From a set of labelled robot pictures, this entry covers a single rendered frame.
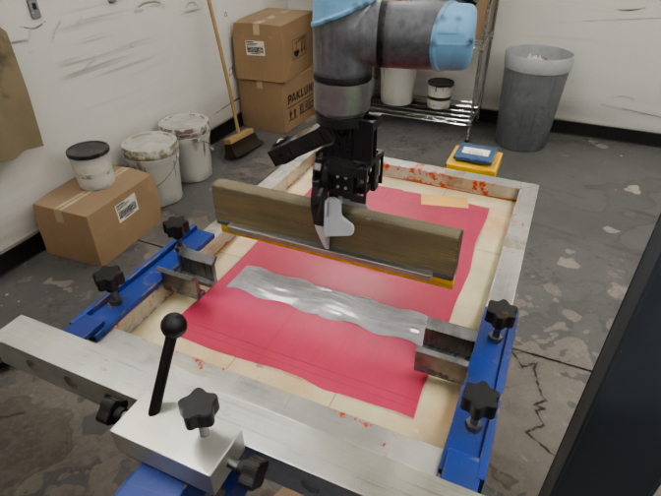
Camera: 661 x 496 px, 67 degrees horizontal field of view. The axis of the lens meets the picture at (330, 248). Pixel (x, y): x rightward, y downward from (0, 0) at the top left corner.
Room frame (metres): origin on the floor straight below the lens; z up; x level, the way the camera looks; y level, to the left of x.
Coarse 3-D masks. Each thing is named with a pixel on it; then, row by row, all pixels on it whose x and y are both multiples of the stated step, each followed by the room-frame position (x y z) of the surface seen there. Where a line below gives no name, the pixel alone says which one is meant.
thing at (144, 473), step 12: (144, 468) 0.30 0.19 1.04; (156, 468) 0.30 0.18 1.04; (132, 480) 0.28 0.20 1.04; (144, 480) 0.28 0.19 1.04; (156, 480) 0.28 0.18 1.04; (168, 480) 0.28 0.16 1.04; (180, 480) 0.28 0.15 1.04; (120, 492) 0.27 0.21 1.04; (132, 492) 0.27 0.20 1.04; (144, 492) 0.27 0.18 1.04; (156, 492) 0.27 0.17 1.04; (168, 492) 0.27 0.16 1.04; (180, 492) 0.27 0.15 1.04; (192, 492) 0.28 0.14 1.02; (204, 492) 0.29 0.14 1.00
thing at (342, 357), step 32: (448, 224) 0.91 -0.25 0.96; (480, 224) 0.91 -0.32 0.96; (352, 288) 0.69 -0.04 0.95; (384, 288) 0.69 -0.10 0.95; (416, 288) 0.69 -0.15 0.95; (448, 288) 0.69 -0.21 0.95; (320, 320) 0.61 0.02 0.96; (448, 320) 0.61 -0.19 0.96; (320, 352) 0.54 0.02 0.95; (352, 352) 0.54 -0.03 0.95; (384, 352) 0.54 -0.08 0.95; (320, 384) 0.48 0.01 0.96; (352, 384) 0.48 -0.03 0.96; (384, 384) 0.48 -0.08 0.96; (416, 384) 0.48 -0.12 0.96
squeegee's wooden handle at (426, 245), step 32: (224, 192) 0.72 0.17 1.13; (256, 192) 0.71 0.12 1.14; (224, 224) 0.73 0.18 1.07; (256, 224) 0.70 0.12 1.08; (288, 224) 0.68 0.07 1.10; (384, 224) 0.61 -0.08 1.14; (416, 224) 0.60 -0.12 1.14; (384, 256) 0.61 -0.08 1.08; (416, 256) 0.59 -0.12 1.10; (448, 256) 0.57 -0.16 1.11
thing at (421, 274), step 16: (240, 224) 0.71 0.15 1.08; (272, 240) 0.67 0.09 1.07; (288, 240) 0.66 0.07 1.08; (304, 240) 0.66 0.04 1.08; (336, 256) 0.63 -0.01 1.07; (352, 256) 0.62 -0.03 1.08; (368, 256) 0.62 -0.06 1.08; (400, 272) 0.59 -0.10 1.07; (416, 272) 0.58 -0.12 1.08; (432, 272) 0.58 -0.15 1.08
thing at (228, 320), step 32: (384, 192) 1.05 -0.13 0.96; (256, 256) 0.79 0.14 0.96; (288, 256) 0.79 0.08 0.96; (224, 288) 0.69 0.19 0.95; (192, 320) 0.61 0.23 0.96; (224, 320) 0.61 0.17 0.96; (256, 320) 0.61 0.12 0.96; (288, 320) 0.61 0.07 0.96; (224, 352) 0.54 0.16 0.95; (256, 352) 0.54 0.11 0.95; (288, 352) 0.54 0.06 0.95
